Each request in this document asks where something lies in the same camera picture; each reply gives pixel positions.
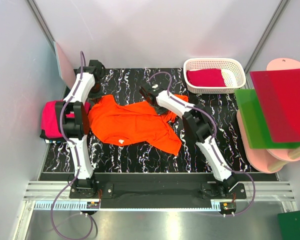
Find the red plastic board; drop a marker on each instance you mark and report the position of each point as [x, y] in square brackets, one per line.
[278, 93]

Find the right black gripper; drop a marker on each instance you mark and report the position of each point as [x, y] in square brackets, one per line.
[163, 110]

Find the white plastic basket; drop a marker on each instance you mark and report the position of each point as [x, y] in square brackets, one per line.
[232, 72]

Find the folded pink t shirt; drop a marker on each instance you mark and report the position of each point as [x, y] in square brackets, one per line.
[50, 121]

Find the folded black t shirt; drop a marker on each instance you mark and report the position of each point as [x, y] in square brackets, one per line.
[51, 140]

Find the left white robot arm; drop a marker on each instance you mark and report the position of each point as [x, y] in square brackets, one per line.
[73, 123]

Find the green plastic board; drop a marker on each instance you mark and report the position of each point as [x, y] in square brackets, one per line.
[254, 122]

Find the dark green board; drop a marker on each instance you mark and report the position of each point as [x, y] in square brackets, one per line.
[289, 223]

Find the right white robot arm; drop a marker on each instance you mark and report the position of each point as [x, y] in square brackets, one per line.
[199, 128]

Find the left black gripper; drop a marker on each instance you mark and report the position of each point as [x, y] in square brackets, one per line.
[94, 97]

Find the orange t shirt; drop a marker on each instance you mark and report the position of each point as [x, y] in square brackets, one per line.
[134, 123]

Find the dark red t shirt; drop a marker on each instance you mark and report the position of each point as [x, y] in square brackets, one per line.
[206, 78]

